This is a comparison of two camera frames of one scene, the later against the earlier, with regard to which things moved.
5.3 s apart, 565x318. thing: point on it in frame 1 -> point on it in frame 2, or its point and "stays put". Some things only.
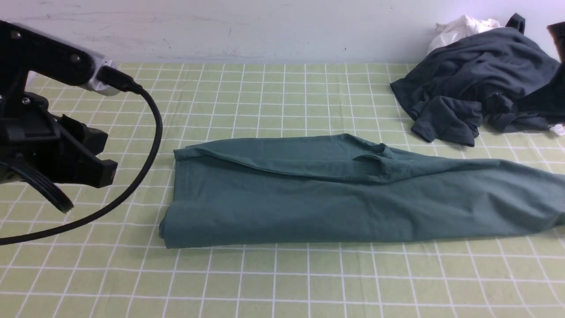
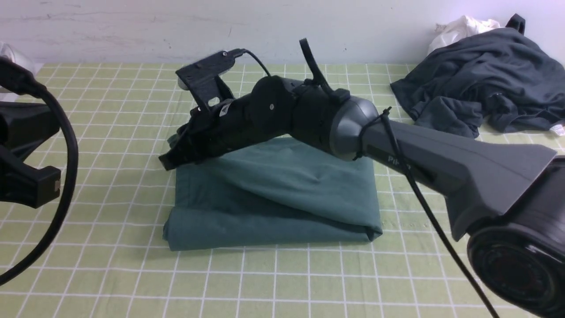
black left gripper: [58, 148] -> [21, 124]
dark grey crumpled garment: [506, 78] stays put
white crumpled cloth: [465, 26] stays put
